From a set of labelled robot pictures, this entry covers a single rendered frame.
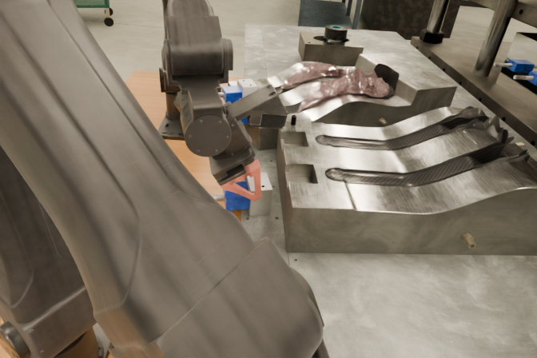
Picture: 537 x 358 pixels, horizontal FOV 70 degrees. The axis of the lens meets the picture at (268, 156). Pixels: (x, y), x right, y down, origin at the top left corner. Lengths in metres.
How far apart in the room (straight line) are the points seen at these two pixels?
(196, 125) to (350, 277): 0.31
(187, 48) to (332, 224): 0.31
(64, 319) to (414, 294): 0.43
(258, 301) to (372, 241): 0.45
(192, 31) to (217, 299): 0.40
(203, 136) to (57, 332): 0.24
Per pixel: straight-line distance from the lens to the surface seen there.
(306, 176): 0.65
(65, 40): 0.18
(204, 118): 0.46
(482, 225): 0.66
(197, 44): 0.51
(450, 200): 0.63
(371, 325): 0.55
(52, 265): 0.35
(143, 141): 0.17
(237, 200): 0.63
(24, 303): 0.36
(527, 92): 1.44
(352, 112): 0.88
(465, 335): 0.59
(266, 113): 0.55
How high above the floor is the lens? 1.24
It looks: 33 degrees down
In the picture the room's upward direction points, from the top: 5 degrees clockwise
